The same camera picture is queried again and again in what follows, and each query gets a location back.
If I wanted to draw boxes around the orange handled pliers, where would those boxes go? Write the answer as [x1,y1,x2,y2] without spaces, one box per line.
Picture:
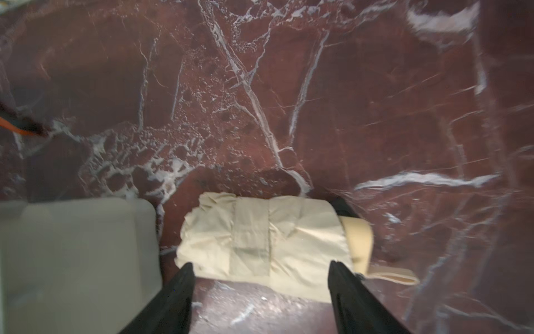
[1,103,48,137]

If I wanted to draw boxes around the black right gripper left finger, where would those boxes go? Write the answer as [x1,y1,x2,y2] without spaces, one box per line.
[120,262,196,334]

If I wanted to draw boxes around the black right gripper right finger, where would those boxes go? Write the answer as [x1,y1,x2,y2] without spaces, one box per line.
[328,261,410,334]

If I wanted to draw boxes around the white plastic storage box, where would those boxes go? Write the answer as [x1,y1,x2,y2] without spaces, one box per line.
[1,198,162,333]

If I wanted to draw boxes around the beige umbrella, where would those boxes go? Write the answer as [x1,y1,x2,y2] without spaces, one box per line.
[175,192,419,303]

